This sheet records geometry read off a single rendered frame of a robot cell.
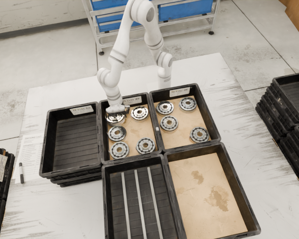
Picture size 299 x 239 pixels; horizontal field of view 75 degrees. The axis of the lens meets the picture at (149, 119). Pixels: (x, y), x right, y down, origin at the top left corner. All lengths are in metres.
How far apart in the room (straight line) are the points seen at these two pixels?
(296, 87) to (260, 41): 1.42
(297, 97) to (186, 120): 1.10
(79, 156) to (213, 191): 0.72
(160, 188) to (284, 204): 0.64
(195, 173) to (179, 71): 0.87
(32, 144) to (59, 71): 1.70
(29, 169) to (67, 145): 0.31
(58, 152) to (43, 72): 2.04
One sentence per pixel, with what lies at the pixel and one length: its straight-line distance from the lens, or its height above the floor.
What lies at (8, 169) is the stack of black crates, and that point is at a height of 0.27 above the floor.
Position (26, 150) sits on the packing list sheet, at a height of 0.70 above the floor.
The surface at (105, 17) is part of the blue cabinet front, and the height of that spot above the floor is 0.50.
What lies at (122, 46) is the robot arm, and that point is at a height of 1.29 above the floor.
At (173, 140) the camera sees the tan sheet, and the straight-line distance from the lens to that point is 1.10.
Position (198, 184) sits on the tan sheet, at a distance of 1.02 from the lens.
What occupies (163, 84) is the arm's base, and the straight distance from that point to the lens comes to 1.35.
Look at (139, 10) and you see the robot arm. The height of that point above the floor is 1.40.
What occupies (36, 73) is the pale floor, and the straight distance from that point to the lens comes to 3.19.
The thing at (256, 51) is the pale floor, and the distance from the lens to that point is 3.14.
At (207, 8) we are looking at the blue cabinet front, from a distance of 3.08.
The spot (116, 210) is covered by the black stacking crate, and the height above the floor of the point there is 0.83.
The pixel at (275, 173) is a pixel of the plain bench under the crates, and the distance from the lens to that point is 1.31.
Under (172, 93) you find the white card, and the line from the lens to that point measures 1.21.
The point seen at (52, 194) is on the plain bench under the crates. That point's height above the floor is 0.70.
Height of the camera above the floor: 1.81
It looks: 57 degrees down
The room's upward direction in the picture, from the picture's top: 7 degrees counter-clockwise
